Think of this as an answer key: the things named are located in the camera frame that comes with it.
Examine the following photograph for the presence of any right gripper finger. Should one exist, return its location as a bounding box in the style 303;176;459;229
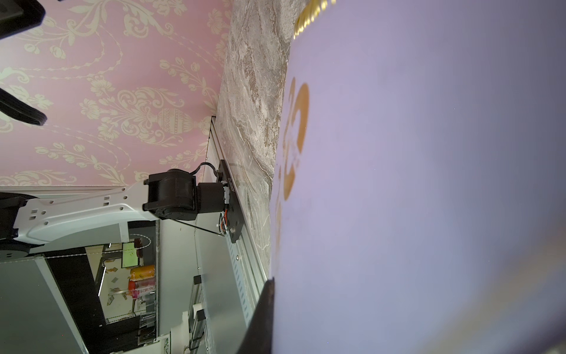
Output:
237;279;276;354

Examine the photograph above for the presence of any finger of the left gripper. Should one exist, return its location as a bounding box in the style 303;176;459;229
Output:
0;89;47;126
0;0;46;39

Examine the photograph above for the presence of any purple calendar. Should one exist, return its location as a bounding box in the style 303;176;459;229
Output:
271;1;565;353

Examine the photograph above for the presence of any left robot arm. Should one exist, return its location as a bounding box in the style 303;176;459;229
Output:
1;1;232;261

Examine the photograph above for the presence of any aluminium mounting rail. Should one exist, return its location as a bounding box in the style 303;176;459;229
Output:
195;126;266;353

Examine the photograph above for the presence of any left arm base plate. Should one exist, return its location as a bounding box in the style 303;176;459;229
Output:
218;159;245;243

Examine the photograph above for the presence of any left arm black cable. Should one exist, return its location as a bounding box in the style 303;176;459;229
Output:
189;161;222;180

